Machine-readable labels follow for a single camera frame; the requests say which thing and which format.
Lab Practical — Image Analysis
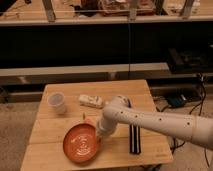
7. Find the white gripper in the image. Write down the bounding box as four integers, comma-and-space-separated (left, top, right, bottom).
96, 119, 117, 137

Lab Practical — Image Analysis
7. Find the orange ceramic bowl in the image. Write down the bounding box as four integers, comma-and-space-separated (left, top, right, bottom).
63, 123, 100, 163

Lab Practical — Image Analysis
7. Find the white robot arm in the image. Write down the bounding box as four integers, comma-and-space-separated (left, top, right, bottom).
97, 95, 213, 151

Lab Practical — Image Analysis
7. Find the black striped rectangular block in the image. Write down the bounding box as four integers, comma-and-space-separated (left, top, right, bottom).
129, 125, 141, 155

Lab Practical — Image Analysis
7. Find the white remote control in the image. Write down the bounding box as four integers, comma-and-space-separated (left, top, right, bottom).
79, 94, 104, 109

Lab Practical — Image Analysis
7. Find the wooden table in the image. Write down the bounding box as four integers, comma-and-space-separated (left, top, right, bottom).
20, 79, 174, 171

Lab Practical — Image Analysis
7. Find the clear plastic cup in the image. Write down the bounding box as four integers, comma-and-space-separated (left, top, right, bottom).
47, 92, 66, 115

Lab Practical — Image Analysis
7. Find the black power adapter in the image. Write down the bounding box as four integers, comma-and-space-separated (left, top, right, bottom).
166, 94, 186, 108

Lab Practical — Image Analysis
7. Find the long wooden shelf bench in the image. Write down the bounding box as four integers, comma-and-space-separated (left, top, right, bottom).
0, 62, 213, 87

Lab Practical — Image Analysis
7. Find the black equipment on shelf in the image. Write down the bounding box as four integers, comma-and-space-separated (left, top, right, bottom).
167, 47, 213, 74

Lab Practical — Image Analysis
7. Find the black cable on floor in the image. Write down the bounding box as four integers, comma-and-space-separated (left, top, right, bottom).
161, 73, 212, 168

